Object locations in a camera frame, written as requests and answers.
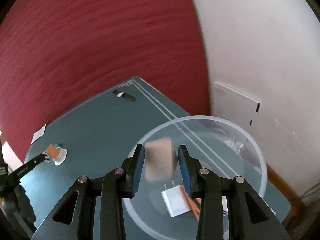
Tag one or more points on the black clip with white button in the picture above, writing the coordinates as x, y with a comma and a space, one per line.
126, 96

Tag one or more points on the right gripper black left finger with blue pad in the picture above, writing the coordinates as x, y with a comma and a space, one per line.
73, 215

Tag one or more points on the white paper label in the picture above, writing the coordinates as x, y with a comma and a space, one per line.
38, 134

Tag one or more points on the clear plastic bowl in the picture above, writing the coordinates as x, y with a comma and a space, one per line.
220, 146

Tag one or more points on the orange triangular block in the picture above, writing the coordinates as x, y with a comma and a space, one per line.
194, 204

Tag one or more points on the red sofa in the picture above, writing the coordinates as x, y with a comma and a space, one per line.
55, 54

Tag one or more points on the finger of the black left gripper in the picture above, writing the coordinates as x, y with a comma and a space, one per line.
10, 181

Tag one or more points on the white cube block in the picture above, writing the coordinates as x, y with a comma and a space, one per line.
175, 201

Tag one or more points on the brown rectangular block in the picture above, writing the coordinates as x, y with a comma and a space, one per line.
160, 160

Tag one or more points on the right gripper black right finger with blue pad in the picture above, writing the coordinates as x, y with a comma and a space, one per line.
249, 216

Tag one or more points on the white round cup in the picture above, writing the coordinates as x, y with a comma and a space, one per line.
61, 156

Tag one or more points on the white small block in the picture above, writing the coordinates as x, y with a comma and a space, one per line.
48, 159

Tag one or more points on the white wall panel box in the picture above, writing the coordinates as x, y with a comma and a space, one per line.
235, 106

